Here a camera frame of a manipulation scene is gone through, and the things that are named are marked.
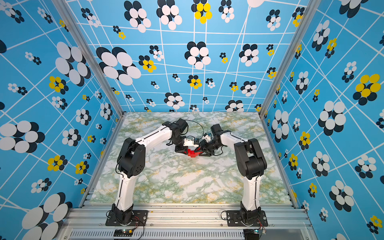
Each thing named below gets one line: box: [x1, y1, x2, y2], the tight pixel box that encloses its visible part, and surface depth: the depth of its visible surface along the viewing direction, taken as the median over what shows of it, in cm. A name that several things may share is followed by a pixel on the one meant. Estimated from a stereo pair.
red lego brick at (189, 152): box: [187, 149, 195, 157], surface depth 95 cm
